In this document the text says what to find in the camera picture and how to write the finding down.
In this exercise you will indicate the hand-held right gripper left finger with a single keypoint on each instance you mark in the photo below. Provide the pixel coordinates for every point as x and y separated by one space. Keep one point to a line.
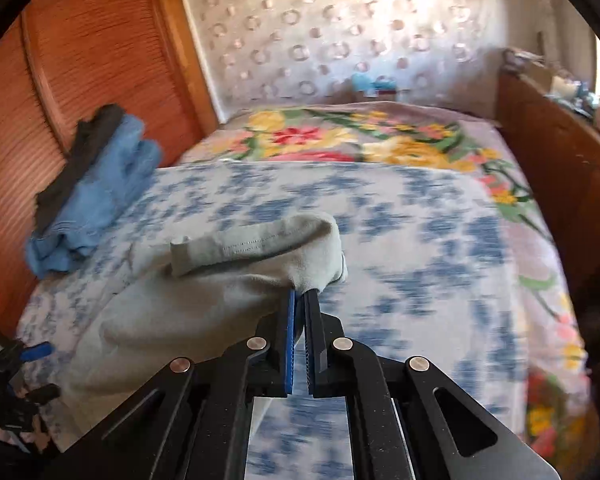
291 345

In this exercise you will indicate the assorted clutter pile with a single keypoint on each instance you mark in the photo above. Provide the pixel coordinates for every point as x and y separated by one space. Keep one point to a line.
565 85

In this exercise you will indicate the floral blanket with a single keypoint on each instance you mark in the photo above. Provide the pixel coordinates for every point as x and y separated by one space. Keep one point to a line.
380 135

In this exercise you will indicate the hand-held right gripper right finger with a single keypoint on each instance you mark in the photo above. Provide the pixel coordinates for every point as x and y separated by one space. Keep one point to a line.
311 345

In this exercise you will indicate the dark folded clothing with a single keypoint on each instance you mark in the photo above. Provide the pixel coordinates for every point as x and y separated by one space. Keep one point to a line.
80 155

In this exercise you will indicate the grey pants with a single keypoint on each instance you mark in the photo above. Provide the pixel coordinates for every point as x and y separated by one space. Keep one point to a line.
190 320

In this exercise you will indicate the blue folded clothing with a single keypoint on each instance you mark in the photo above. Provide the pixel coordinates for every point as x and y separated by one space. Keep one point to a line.
105 195

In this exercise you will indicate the blue and white package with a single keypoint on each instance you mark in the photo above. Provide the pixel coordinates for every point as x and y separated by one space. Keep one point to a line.
375 85

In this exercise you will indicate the sheer curtain with circles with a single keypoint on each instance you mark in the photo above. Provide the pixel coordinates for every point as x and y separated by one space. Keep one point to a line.
355 30

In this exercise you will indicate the wooden slatted wardrobe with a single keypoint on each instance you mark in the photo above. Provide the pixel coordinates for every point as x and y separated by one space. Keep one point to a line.
90 60

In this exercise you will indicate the wooden bed board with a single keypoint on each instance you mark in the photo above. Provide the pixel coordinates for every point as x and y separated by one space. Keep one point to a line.
565 170

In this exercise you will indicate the blue and white patterned sheet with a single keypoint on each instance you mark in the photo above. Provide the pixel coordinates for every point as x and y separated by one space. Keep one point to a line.
420 260

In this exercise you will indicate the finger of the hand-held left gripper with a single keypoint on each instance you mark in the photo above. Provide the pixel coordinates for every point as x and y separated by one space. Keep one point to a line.
45 393
36 350

